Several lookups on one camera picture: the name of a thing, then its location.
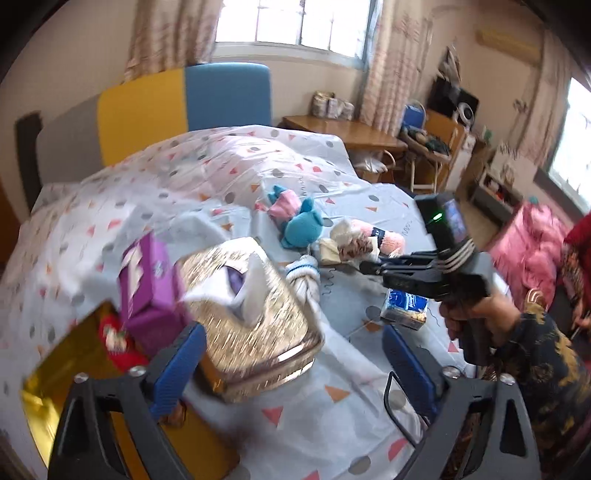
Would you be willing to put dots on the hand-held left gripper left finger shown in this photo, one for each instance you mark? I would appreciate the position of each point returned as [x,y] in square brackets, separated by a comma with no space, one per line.
[178,369]

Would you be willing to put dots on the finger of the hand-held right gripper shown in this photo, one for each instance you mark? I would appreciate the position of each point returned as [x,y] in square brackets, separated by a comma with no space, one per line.
[378,266]

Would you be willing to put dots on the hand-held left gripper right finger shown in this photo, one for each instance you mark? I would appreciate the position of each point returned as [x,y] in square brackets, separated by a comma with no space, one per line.
[411,369]

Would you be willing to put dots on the white blue-striped socks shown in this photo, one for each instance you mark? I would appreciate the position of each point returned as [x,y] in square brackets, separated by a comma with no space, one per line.
[304,277]

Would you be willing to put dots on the teal and pink plush toy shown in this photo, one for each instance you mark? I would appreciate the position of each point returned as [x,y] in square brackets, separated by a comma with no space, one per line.
[300,226]

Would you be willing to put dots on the gold metal tin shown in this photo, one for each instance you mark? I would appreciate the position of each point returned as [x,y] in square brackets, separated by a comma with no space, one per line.
[64,369]

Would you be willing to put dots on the person's right forearm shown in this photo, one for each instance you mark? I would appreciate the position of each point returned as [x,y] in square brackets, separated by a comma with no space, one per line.
[549,378]

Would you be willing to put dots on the person's right hand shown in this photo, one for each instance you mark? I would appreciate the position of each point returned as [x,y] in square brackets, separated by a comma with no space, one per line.
[496,318]

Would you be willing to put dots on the pink fluffy sock bundle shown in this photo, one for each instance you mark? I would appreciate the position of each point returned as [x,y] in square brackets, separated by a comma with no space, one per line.
[390,235]

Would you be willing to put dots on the blue tissue pack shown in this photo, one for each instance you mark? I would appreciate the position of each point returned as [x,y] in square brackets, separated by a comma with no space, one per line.
[406,307]

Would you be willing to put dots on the white plastic-wrapped packet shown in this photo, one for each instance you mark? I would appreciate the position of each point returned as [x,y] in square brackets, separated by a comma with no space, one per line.
[329,251]

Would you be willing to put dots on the red patterned sock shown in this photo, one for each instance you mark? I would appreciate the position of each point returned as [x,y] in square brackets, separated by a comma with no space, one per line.
[127,355]

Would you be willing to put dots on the gold ornate tissue box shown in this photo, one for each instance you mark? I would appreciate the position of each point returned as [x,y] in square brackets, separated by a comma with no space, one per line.
[258,341]

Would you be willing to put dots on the purple tissue box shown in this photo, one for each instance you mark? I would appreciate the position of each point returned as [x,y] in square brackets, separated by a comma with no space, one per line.
[152,286]

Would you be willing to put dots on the pink quilted coat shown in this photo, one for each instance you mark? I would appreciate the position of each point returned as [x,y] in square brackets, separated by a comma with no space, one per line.
[531,249]

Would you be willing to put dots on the white plastic bag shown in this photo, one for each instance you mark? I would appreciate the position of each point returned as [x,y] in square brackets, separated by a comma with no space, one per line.
[374,162]

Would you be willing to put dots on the low storage shelf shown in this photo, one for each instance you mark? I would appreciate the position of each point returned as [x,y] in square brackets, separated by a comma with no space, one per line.
[496,184]

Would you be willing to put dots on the white tissue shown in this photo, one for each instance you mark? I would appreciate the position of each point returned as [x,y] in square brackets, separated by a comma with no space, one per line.
[251,286]

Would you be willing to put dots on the chair with blue back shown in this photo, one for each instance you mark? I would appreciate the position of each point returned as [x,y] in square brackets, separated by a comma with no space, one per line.
[427,152]

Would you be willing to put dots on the wooden desk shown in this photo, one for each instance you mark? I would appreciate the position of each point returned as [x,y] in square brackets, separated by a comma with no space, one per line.
[351,134]

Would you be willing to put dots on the person's red patterned clothing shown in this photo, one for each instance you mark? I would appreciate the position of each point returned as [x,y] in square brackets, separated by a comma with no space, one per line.
[579,258]

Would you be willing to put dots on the wooden cabinet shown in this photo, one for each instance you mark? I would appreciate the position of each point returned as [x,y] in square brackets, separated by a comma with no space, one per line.
[455,138]

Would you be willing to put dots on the packets on desk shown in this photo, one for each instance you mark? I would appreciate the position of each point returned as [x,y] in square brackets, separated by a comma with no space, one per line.
[333,107]

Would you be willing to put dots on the black monitor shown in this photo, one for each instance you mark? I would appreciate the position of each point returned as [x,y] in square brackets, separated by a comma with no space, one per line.
[450,99]

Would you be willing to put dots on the side window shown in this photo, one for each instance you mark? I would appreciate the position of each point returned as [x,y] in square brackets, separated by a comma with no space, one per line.
[572,143]

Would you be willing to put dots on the floral curtain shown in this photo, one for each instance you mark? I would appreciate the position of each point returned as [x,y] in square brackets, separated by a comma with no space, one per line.
[392,69]
[171,32]

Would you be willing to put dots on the barred window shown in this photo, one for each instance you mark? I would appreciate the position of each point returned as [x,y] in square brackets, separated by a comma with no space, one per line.
[295,23]

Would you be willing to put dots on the grey yellow blue headboard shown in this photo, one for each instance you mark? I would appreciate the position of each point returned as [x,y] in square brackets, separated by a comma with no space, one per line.
[138,110]

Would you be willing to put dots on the wall air conditioner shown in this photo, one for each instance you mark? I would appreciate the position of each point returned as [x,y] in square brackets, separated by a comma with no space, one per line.
[510,46]

